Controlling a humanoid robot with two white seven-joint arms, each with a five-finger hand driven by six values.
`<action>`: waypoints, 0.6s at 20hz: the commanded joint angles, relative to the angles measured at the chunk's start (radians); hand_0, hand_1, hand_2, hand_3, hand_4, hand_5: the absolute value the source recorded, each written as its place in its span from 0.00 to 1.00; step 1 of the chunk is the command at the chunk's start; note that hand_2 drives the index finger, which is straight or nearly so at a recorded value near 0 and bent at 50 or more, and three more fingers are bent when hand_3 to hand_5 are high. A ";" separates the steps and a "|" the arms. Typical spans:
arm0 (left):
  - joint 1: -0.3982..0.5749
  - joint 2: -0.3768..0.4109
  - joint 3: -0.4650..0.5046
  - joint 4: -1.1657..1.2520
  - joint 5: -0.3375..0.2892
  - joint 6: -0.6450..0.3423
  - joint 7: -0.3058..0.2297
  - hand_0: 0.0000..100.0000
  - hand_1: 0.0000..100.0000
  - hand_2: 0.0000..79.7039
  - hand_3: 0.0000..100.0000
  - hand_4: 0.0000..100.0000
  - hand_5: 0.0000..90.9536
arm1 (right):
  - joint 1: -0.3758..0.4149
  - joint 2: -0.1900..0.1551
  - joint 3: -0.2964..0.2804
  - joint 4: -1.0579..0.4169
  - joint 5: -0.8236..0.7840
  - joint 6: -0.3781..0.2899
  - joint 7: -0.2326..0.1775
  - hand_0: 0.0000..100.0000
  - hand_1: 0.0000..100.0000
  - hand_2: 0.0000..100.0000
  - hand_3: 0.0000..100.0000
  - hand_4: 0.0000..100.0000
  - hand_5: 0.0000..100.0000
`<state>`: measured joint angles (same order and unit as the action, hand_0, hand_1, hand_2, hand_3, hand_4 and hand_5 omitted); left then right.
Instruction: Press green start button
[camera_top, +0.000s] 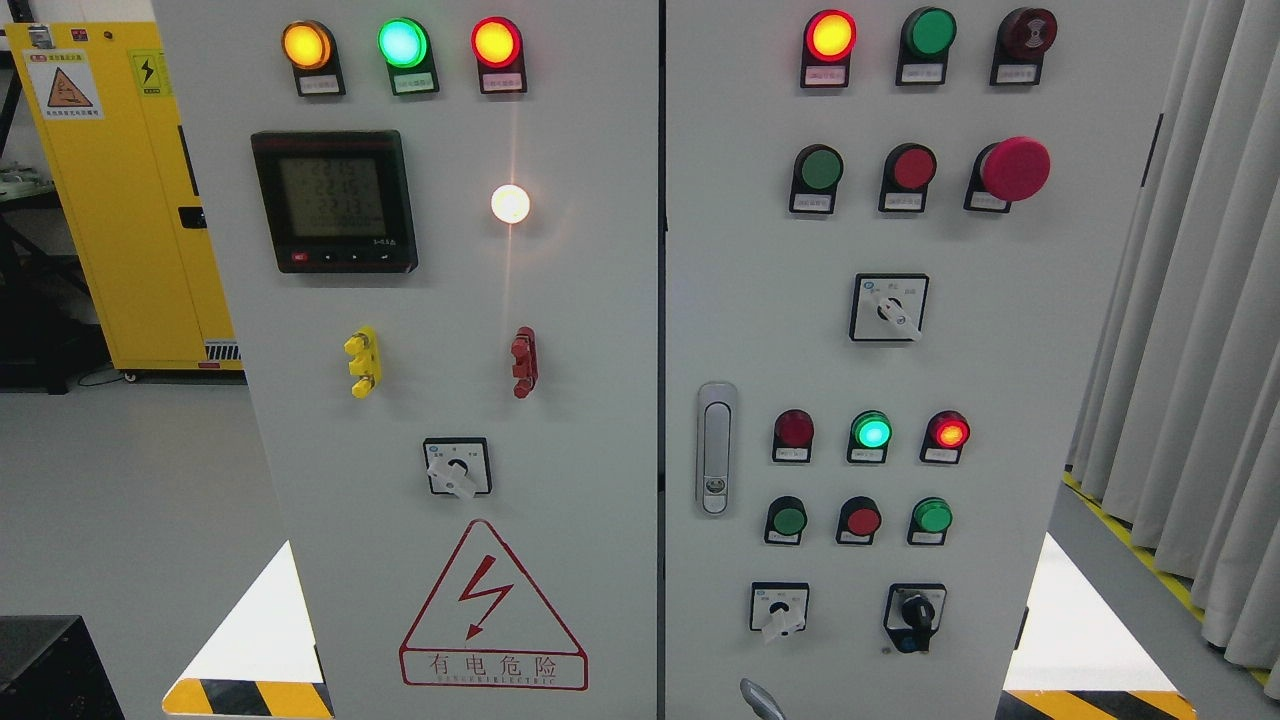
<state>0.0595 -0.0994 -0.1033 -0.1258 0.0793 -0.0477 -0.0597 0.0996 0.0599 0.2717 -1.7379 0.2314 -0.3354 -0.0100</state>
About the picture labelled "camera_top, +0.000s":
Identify silver robotic hand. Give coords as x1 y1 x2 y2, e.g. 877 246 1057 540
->
739 678 786 720

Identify green start push button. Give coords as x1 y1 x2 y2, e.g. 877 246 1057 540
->
764 495 808 546

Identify red push button lower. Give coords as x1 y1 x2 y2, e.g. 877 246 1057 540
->
835 496 882 546

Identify red push button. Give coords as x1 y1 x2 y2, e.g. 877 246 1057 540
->
877 143 937 214
835 496 882 546

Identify green push button lower right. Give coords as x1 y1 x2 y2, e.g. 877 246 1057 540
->
906 496 954 547

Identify green push button upper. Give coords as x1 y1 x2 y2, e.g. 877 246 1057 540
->
788 143 844 215

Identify red push button upper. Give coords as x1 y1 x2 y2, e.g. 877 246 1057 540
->
877 143 937 214

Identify red emergency stop button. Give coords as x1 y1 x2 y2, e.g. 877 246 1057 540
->
963 136 1051 214

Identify red indicator light middle left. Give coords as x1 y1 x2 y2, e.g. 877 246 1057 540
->
771 407 815 464

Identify red indicator light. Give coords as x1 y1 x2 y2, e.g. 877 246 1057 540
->
471 15 529 94
800 8 858 88
771 407 815 464
919 410 972 465

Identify green indicator light middle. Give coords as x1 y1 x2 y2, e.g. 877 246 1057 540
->
846 410 893 465

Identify green indicator light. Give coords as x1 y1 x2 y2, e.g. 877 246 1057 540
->
895 6 957 87
378 17 440 96
846 410 893 465

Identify red electric hazard sticker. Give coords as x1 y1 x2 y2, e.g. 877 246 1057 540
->
399 519 589 691

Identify red indicator light middle right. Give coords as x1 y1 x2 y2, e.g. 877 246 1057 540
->
919 410 972 465

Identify red terminal connector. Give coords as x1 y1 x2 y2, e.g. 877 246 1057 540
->
509 325 539 398

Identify grey curtain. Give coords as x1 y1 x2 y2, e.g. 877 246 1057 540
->
1068 1 1279 673

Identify right grey cabinet door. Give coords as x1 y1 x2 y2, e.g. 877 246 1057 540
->
666 1 1189 719

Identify grey cabinet door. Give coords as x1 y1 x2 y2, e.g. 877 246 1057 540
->
154 1 660 719
666 1 1189 719

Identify yellow terminal connector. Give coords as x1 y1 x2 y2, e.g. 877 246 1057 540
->
343 325 383 398

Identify white indicator light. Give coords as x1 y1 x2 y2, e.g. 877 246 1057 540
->
490 183 531 225

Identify left grey cabinet door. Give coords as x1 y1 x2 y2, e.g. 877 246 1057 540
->
154 1 660 719

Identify black digital power meter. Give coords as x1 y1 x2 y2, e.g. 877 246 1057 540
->
251 129 419 273

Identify red indicator light top right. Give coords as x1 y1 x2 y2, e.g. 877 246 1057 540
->
800 8 858 88

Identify green indicator light top right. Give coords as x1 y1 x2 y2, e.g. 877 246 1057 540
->
895 6 957 87

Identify red indicator light top left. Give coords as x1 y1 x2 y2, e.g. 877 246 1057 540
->
471 15 529 94

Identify black box lower left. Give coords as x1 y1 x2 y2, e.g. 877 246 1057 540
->
1 615 125 719

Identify dark red buzzer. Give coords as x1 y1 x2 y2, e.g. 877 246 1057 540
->
989 6 1059 87

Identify green indicator light top left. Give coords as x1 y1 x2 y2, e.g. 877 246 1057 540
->
378 17 440 96

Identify amber indicator light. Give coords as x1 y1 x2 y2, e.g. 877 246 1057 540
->
282 20 346 97

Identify yellow safety cabinet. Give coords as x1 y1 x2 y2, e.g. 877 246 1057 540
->
6 22 243 375

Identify lower white selector switch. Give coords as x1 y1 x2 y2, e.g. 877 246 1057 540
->
749 582 812 644

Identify black key selector switch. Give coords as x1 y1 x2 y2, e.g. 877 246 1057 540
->
882 583 947 653

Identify silver door handle lock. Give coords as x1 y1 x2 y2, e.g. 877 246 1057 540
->
695 382 739 516

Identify left door selector switch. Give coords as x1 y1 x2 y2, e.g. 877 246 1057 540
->
422 437 493 498

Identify upper right selector switch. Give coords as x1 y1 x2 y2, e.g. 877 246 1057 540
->
847 273 931 342

